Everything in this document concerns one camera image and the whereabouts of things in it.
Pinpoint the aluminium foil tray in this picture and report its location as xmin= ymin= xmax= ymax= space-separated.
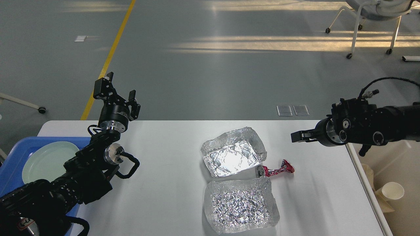
xmin=200 ymin=127 xmax=267 ymax=178
xmin=203 ymin=177 xmax=280 ymax=234

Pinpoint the crushed red soda can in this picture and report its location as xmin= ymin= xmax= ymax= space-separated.
xmin=255 ymin=159 xmax=295 ymax=178

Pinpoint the white chair at left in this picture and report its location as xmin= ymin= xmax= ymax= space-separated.
xmin=0 ymin=93 xmax=47 ymax=159

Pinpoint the white plastic bin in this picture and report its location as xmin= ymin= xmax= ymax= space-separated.
xmin=346 ymin=141 xmax=420 ymax=236

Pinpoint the white office chair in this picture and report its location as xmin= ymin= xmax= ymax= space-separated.
xmin=325 ymin=0 xmax=414 ymax=59

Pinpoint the white paper cup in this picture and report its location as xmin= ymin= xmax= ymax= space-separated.
xmin=375 ymin=181 xmax=405 ymax=201

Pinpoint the brown paper bag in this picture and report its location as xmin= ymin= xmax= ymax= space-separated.
xmin=362 ymin=163 xmax=395 ymax=213

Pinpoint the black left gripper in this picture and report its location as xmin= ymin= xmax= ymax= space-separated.
xmin=93 ymin=72 xmax=141 ymax=133

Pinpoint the light green plate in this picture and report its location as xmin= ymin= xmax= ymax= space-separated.
xmin=22 ymin=141 xmax=79 ymax=184

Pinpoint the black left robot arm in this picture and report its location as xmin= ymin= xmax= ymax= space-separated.
xmin=1 ymin=72 xmax=141 ymax=236

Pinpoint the white bar on floor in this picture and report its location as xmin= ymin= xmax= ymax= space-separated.
xmin=402 ymin=56 xmax=420 ymax=62

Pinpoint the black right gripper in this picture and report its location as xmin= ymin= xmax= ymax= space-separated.
xmin=291 ymin=118 xmax=345 ymax=147

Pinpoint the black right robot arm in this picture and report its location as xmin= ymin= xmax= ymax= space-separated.
xmin=290 ymin=83 xmax=420 ymax=157

